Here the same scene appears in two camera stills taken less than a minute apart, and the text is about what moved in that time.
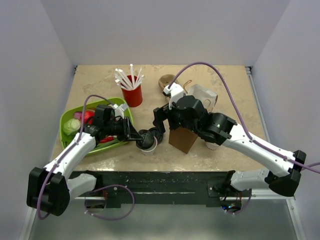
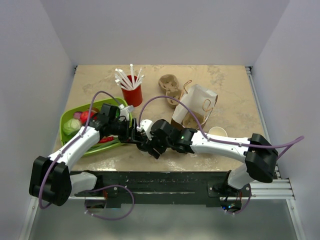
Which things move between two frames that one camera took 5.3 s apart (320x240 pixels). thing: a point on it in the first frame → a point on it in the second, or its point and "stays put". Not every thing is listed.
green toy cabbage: (71, 126) stays put
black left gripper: (128, 131) stays put
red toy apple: (88, 117) stays put
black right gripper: (159, 114) → (149, 145)
